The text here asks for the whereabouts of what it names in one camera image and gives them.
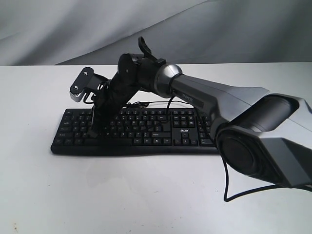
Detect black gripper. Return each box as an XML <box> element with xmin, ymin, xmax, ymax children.
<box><xmin>88</xmin><ymin>73</ymin><xmax>140</xmax><ymax>137</ymax></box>

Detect black Acer keyboard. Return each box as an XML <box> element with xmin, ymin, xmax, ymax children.
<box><xmin>51</xmin><ymin>108</ymin><xmax>218</xmax><ymax>156</ymax></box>

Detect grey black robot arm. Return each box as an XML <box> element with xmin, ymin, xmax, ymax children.
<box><xmin>90</xmin><ymin>37</ymin><xmax>312</xmax><ymax>189</ymax></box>

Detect grey backdrop cloth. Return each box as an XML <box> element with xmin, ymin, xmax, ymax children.
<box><xmin>0</xmin><ymin>0</ymin><xmax>312</xmax><ymax>65</ymax></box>

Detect black keyboard cable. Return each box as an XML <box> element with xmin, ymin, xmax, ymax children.
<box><xmin>121</xmin><ymin>99</ymin><xmax>171</xmax><ymax>110</ymax></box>

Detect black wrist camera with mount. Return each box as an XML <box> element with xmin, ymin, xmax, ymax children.
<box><xmin>69</xmin><ymin>67</ymin><xmax>109</xmax><ymax>102</ymax></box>

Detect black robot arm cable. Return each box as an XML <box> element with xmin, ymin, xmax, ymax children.
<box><xmin>162</xmin><ymin>94</ymin><xmax>312</xmax><ymax>202</ymax></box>

